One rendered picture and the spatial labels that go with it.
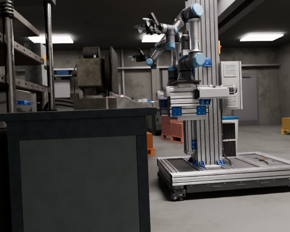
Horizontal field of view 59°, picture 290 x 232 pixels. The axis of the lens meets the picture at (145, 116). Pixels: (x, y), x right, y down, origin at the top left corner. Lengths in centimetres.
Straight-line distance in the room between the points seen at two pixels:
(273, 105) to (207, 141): 941
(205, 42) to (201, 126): 82
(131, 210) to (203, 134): 148
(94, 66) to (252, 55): 753
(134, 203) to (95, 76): 469
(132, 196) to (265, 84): 1077
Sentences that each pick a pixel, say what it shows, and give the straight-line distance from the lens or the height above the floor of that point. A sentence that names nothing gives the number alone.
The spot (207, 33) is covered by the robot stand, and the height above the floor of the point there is 151.
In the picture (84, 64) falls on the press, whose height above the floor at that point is 185.
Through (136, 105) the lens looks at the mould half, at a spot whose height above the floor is 83.
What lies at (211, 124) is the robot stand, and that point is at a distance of 258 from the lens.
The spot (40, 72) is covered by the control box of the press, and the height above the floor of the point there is 118.
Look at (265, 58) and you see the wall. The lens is 1190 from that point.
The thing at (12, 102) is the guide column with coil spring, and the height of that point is 87.
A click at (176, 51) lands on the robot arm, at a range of 302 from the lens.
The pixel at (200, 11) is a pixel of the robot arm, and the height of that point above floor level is 161.
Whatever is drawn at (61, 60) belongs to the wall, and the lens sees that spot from 1039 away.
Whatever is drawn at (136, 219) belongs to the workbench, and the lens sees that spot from 128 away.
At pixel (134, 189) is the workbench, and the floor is 42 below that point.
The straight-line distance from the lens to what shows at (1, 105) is 191.
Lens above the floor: 78
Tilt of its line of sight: 1 degrees down
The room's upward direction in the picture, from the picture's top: 2 degrees counter-clockwise
